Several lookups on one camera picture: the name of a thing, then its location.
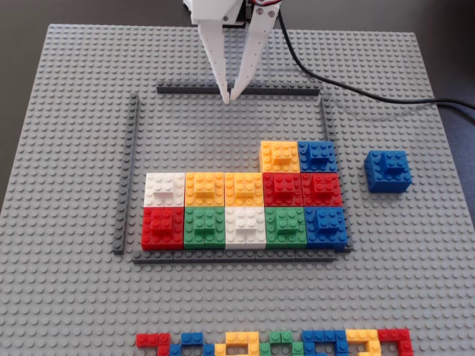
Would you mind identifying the grey studded lego baseplate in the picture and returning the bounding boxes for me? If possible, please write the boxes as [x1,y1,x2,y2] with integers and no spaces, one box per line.
[0,24,475,356]

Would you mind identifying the yellow lego cube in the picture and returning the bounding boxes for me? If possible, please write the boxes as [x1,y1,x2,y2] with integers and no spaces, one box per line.
[259,139,301,174]
[184,171,226,208]
[223,171,265,208]

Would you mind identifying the green lego brick letter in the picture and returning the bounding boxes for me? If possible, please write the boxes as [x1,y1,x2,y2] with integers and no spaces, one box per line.
[258,331,305,356]

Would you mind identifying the white lego cube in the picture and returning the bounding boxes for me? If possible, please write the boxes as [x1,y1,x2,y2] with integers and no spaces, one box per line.
[224,205,268,250]
[143,172,186,208]

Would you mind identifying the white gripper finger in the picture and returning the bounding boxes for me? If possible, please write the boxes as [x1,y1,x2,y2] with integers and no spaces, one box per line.
[229,1,280,102]
[195,20,234,104]

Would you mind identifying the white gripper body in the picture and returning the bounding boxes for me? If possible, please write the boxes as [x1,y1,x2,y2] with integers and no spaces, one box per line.
[181,0,249,27]

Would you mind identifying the blue lego brick letter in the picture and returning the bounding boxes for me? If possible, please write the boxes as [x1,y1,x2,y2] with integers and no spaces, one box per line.
[301,329,350,356]
[168,332,216,356]

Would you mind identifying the red lego brick letter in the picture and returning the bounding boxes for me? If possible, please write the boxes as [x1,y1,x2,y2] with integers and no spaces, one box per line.
[377,328,413,356]
[135,332,171,356]

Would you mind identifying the red lego cube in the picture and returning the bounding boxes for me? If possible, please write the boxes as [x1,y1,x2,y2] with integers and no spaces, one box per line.
[140,205,186,251]
[262,171,305,208]
[302,171,344,208]

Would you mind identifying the green lego cube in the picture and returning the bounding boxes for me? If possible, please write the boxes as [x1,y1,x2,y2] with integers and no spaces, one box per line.
[265,205,309,250]
[183,205,227,250]

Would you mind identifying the blue lego cube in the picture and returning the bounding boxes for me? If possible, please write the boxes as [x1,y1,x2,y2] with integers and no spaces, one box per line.
[304,205,350,250]
[297,140,339,174]
[363,150,413,194]

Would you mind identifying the black cable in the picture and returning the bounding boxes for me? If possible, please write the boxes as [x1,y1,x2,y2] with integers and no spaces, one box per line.
[276,9,475,123]

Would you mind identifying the dark grey lego border strip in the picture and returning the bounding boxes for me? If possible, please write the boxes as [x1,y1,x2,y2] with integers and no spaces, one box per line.
[112,93,140,255]
[156,80,321,96]
[131,250,338,265]

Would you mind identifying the yellow lego brick letter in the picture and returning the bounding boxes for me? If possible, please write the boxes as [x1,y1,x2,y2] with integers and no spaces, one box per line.
[345,329,383,356]
[214,332,261,356]

